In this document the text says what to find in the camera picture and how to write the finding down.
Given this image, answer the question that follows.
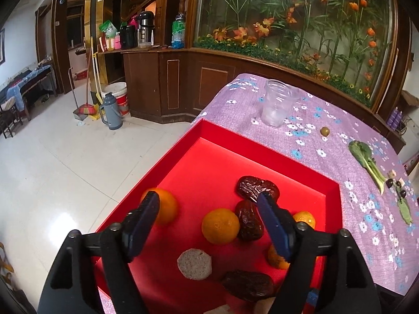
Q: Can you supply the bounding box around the green label plastic bottle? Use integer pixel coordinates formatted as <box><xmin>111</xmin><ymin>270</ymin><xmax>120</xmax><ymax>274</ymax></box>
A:
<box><xmin>172</xmin><ymin>12</ymin><xmax>186</xmax><ymax>49</ymax></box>

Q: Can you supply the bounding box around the red box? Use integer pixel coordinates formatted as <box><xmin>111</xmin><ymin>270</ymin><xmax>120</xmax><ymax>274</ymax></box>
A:
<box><xmin>88</xmin><ymin>119</ymin><xmax>343</xmax><ymax>314</ymax></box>

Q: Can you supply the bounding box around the white mop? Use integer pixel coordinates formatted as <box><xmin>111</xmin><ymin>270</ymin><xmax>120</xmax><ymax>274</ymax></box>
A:
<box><xmin>91</xmin><ymin>36</ymin><xmax>104</xmax><ymax>106</ymax></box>

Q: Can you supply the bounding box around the black kettle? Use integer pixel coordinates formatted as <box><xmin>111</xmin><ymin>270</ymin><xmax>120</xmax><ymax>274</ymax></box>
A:
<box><xmin>119</xmin><ymin>23</ymin><xmax>137</xmax><ymax>50</ymax></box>

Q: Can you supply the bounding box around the white bucket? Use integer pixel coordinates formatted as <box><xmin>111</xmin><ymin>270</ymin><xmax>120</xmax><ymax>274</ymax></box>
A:
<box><xmin>101</xmin><ymin>82</ymin><xmax>130</xmax><ymax>117</ymax></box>

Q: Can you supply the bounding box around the clear plastic cup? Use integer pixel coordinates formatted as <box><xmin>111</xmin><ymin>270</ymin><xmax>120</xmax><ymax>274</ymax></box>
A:
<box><xmin>261</xmin><ymin>79</ymin><xmax>300</xmax><ymax>128</ymax></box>

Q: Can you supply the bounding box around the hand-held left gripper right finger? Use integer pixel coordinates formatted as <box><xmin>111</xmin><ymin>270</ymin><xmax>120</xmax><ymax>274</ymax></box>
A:
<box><xmin>257</xmin><ymin>192</ymin><xmax>382</xmax><ymax>314</ymax></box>

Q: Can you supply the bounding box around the large banana piece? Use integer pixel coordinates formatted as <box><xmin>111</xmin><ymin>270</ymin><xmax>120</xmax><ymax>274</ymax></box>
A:
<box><xmin>177</xmin><ymin>249</ymin><xmax>213</xmax><ymax>281</ymax></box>

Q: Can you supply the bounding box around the brown wooden cabinet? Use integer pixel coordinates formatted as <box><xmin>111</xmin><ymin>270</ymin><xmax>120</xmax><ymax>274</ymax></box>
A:
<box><xmin>121</xmin><ymin>46</ymin><xmax>406</xmax><ymax>154</ymax></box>

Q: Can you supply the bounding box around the dark red date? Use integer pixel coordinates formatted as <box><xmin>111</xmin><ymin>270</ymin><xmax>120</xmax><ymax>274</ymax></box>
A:
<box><xmin>221</xmin><ymin>270</ymin><xmax>275</xmax><ymax>302</ymax></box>

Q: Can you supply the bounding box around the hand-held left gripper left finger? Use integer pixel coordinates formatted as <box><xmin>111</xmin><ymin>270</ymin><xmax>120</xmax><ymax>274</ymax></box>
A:
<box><xmin>37</xmin><ymin>190</ymin><xmax>161</xmax><ymax>314</ymax></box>

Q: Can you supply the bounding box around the metal dustpan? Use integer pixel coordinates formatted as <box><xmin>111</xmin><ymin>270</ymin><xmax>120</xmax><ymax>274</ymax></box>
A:
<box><xmin>67</xmin><ymin>67</ymin><xmax>86</xmax><ymax>120</ymax></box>

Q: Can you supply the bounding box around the red broom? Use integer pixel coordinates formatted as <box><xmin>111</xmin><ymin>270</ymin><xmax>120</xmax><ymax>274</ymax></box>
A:
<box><xmin>79</xmin><ymin>48</ymin><xmax>99</xmax><ymax>116</ymax></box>

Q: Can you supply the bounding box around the purple floral tablecloth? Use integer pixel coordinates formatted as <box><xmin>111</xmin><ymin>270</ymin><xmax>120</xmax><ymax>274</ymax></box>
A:
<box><xmin>98</xmin><ymin>74</ymin><xmax>415</xmax><ymax>314</ymax></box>

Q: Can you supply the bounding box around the wrinkled red date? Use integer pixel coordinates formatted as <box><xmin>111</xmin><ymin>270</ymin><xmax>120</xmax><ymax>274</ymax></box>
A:
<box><xmin>236</xmin><ymin>176</ymin><xmax>280</xmax><ymax>203</ymax></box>

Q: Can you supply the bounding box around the green bag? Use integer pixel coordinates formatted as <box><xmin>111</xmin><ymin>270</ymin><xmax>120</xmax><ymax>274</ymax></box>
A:
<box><xmin>99</xmin><ymin>20</ymin><xmax>118</xmax><ymax>40</ymax></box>

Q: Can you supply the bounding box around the dark table with cloth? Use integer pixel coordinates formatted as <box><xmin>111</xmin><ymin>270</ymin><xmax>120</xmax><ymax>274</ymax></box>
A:
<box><xmin>7</xmin><ymin>65</ymin><xmax>58</xmax><ymax>121</ymax></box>

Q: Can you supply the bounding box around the smooth red date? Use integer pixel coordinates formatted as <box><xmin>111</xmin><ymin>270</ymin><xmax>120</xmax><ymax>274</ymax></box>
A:
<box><xmin>234</xmin><ymin>200</ymin><xmax>264</xmax><ymax>242</ymax></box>

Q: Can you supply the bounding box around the grey thermos jug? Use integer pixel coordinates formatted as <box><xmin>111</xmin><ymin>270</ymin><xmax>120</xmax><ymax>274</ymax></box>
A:
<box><xmin>98</xmin><ymin>92</ymin><xmax>124</xmax><ymax>130</ymax></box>

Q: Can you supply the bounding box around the steel kettle on counter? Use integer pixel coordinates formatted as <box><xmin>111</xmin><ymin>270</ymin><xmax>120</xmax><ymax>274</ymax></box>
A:
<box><xmin>136</xmin><ymin>11</ymin><xmax>154</xmax><ymax>48</ymax></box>

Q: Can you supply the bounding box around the green bok choy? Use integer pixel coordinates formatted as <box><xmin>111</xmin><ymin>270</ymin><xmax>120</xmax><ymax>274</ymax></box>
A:
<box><xmin>348</xmin><ymin>140</ymin><xmax>387</xmax><ymax>193</ymax></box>

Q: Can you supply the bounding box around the green vegetable leaf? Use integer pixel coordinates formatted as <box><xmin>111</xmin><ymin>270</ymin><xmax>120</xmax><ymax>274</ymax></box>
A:
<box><xmin>396</xmin><ymin>186</ymin><xmax>414</xmax><ymax>226</ymax></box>

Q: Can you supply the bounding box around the orange mandarin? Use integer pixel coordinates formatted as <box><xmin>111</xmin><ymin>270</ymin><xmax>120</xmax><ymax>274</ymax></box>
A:
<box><xmin>141</xmin><ymin>187</ymin><xmax>179</xmax><ymax>226</ymax></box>
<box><xmin>292</xmin><ymin>211</ymin><xmax>316</xmax><ymax>230</ymax></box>
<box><xmin>267</xmin><ymin>244</ymin><xmax>291</xmax><ymax>270</ymax></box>
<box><xmin>201</xmin><ymin>208</ymin><xmax>240</xmax><ymax>245</ymax></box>

